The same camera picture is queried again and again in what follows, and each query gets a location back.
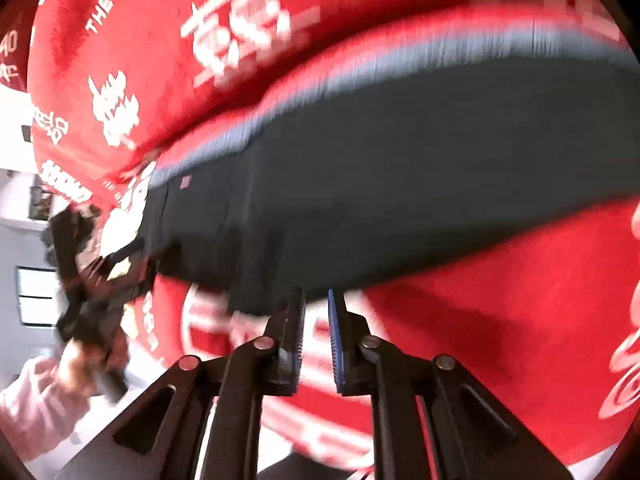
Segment person's left hand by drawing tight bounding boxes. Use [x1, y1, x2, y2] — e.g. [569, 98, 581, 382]
[56, 337, 132, 397]

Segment black pants with blue waistband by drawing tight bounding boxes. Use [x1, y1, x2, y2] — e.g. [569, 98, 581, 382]
[136, 25, 640, 312]

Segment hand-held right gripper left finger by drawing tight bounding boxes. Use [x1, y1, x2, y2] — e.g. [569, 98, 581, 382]
[55, 287, 307, 480]

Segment person's left forearm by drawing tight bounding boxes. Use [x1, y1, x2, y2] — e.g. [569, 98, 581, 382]
[0, 356, 92, 462]

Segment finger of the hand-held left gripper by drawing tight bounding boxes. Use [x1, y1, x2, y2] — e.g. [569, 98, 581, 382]
[100, 242, 163, 292]

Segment red printed blanket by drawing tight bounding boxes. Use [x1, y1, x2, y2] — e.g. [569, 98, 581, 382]
[27, 0, 640, 472]

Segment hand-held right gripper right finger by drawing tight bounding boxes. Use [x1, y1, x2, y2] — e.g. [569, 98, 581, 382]
[327, 288, 576, 480]

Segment dark framed window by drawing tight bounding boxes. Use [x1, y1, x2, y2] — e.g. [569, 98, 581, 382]
[16, 266, 61, 329]

